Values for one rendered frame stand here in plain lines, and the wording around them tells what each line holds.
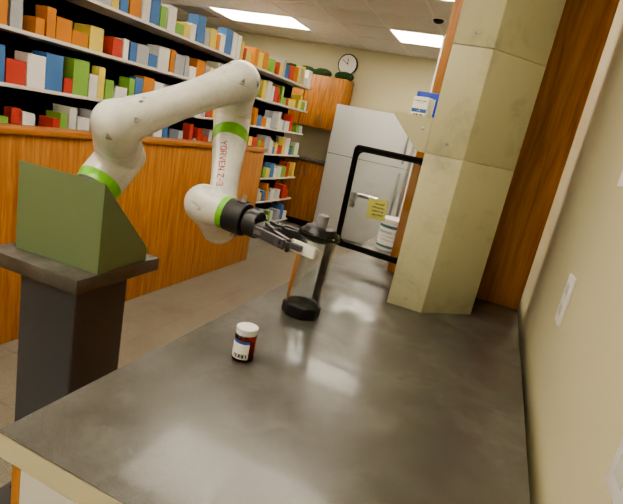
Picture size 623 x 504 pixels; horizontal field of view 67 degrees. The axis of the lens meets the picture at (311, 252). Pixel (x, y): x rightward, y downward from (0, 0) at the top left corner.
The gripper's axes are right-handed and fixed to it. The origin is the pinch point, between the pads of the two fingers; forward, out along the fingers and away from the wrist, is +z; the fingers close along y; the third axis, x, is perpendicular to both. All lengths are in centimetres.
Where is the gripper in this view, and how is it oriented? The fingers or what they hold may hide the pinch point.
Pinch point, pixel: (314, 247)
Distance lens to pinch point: 121.4
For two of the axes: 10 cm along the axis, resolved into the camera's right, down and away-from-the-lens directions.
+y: 3.8, -1.6, 9.1
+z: 8.8, 3.5, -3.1
